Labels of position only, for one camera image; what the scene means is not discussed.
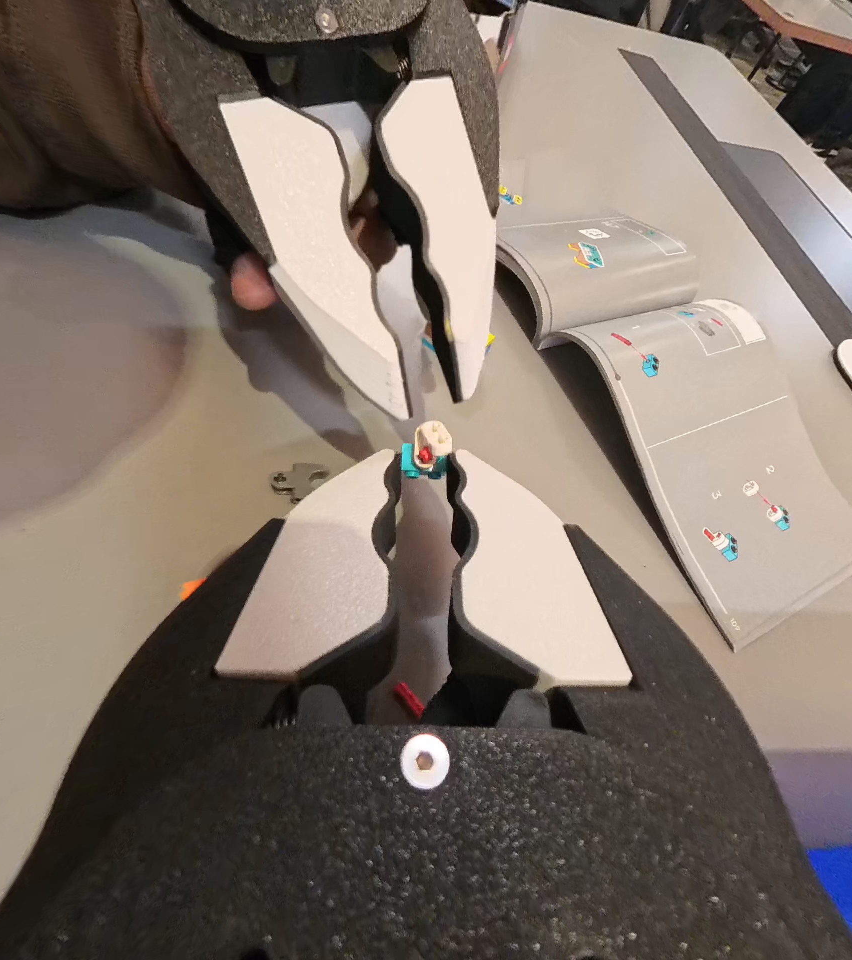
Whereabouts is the teal toy brick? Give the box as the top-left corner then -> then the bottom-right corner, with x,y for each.
401,444 -> 454,482

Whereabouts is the flat dark grey toy piece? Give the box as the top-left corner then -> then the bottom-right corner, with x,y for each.
270,462 -> 331,504

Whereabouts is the wooden office table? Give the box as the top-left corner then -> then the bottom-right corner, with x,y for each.
741,0 -> 852,72

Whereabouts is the person's left forearm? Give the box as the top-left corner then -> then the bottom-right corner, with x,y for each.
0,0 -> 205,215

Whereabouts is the grey desk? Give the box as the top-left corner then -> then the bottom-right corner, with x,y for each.
0,0 -> 852,960

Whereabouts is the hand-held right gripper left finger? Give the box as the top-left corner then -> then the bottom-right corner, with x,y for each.
214,448 -> 404,685

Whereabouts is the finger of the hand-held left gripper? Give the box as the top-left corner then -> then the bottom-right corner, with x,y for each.
373,77 -> 500,405
218,97 -> 413,421

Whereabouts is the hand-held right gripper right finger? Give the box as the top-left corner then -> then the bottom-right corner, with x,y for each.
447,448 -> 634,689

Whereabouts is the yellow and blue brick build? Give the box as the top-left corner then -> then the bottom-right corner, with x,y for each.
422,318 -> 498,360

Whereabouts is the person's left hand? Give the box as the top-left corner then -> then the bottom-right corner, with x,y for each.
205,189 -> 399,314

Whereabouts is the grey instruction booklet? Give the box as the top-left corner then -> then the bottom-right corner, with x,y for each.
495,180 -> 852,652

